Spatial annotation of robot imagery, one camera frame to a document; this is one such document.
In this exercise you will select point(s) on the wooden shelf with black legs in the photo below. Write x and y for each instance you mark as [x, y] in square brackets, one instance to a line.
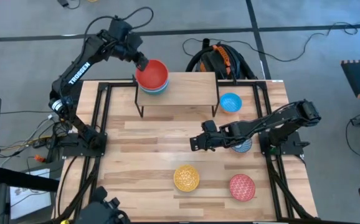
[192, 90]

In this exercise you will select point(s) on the white paper sheet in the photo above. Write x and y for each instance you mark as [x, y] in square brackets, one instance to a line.
[27, 202]

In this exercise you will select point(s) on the pink patterned bowl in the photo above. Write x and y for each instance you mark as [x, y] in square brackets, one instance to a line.
[242, 187]

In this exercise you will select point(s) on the large blue bowl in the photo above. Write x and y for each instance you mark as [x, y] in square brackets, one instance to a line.
[165, 85]

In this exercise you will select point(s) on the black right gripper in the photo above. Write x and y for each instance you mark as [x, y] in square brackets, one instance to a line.
[217, 138]

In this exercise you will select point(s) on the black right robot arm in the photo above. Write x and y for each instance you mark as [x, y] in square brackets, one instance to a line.
[261, 124]

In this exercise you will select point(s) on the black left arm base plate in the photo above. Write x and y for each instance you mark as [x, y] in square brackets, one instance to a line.
[74, 152]

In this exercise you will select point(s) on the blue-grey patterned bowl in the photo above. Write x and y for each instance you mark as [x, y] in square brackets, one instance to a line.
[244, 147]

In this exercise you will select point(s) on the black aluminium frame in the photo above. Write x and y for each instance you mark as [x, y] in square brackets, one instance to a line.
[245, 83]

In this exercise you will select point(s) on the red bowl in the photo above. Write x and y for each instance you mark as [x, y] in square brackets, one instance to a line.
[152, 74]

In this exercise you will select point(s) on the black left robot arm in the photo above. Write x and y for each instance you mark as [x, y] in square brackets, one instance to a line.
[78, 73]

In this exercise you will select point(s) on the black orange vacuum cleaner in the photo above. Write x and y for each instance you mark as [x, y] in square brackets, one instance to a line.
[220, 62]

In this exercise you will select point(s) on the small light blue bowl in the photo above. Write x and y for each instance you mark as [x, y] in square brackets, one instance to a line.
[230, 102]

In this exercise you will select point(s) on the black power adapter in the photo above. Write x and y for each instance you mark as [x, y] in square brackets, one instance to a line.
[63, 2]

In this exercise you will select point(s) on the yellow patterned bowl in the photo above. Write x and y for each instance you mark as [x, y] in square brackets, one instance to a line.
[186, 178]

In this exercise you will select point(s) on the black beam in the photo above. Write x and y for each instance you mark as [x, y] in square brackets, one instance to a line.
[24, 180]

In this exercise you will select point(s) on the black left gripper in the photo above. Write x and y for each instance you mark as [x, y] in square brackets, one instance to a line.
[130, 46]

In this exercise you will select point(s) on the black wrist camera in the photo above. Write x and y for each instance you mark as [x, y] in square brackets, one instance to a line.
[209, 126]
[119, 29]

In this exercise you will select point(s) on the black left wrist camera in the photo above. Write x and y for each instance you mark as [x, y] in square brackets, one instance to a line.
[119, 29]

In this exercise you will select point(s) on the orange connector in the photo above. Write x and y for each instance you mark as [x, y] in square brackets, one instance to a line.
[39, 158]

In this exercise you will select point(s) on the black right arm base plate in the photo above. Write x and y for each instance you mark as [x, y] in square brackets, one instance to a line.
[292, 148]

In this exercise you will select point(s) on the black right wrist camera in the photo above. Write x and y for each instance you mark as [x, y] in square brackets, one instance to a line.
[209, 126]

